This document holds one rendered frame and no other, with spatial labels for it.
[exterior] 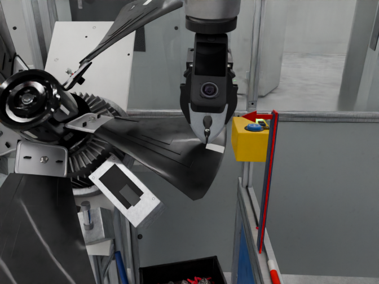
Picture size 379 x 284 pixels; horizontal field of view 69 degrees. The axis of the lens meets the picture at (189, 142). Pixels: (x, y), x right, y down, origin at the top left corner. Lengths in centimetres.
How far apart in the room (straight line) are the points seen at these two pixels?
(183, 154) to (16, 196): 29
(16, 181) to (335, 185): 135
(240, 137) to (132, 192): 35
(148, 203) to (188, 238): 103
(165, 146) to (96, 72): 47
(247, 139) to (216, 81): 45
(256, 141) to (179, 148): 36
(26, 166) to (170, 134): 26
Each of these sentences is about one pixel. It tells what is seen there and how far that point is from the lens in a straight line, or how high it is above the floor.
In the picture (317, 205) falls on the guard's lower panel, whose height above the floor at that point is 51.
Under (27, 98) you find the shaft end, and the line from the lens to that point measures 56.
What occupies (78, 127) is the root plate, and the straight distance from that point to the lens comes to 54.
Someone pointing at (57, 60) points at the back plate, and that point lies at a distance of 97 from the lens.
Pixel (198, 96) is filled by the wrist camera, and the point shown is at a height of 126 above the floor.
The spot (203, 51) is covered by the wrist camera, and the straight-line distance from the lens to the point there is 39.
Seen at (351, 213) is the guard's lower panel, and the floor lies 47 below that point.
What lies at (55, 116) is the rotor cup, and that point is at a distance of 54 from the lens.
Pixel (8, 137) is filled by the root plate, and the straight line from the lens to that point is 65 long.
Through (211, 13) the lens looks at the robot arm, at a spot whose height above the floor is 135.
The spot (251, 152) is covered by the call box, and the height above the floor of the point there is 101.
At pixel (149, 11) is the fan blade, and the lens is 64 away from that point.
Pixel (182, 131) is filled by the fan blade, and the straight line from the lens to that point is 53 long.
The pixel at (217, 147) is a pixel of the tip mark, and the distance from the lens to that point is 50.
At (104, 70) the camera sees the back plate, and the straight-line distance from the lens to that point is 89.
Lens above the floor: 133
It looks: 21 degrees down
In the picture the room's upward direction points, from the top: straight up
